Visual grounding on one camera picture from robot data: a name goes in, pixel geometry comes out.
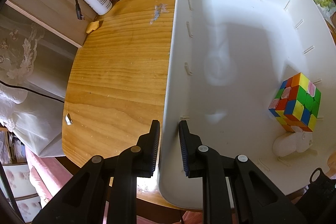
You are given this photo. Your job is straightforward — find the pink and white clip toy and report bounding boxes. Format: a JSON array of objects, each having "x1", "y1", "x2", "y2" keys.
[{"x1": 272, "y1": 132, "x2": 313, "y2": 157}]

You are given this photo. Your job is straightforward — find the white plastic storage bin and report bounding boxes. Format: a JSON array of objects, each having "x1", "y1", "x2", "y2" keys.
[{"x1": 159, "y1": 0, "x2": 335, "y2": 209}]

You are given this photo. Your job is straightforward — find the white lace curtain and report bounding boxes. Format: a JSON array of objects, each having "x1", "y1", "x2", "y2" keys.
[{"x1": 1, "y1": 8, "x2": 77, "y2": 157}]

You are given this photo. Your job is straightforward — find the multicolour rubik's cube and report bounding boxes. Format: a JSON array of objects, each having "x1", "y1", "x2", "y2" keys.
[{"x1": 268, "y1": 73, "x2": 321, "y2": 133}]

